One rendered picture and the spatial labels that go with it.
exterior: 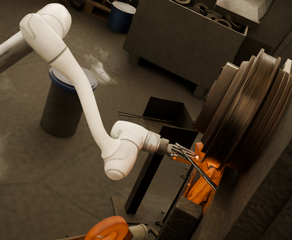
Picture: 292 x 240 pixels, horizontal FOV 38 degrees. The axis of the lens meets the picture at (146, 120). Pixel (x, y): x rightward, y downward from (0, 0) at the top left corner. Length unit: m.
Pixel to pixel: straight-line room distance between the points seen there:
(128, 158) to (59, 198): 0.91
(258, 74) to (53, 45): 0.76
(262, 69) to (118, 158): 0.65
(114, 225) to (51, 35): 0.75
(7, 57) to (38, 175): 0.92
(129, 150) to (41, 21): 0.60
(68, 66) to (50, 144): 1.25
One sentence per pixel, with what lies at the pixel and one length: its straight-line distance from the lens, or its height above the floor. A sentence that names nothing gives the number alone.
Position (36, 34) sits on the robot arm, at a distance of 1.67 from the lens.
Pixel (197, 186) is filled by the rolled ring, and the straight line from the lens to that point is 1.81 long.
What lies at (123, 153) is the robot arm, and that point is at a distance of 1.70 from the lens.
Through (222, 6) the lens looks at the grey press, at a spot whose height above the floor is 0.80.
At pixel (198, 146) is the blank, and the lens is 1.83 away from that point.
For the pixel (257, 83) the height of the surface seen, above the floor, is 1.29.
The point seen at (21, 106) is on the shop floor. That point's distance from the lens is 3.16.
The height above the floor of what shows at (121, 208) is 0.01.
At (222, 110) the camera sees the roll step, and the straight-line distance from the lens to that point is 1.44.
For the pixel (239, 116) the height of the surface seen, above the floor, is 1.19.
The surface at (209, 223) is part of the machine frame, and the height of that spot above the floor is 0.87.
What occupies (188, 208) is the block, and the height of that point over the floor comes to 0.80.
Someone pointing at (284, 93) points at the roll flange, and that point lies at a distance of 1.46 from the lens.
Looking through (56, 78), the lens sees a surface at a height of 0.42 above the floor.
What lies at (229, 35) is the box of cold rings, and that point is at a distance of 4.00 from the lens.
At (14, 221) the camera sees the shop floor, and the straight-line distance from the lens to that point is 2.37.
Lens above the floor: 1.76
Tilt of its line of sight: 30 degrees down
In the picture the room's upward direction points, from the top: 24 degrees clockwise
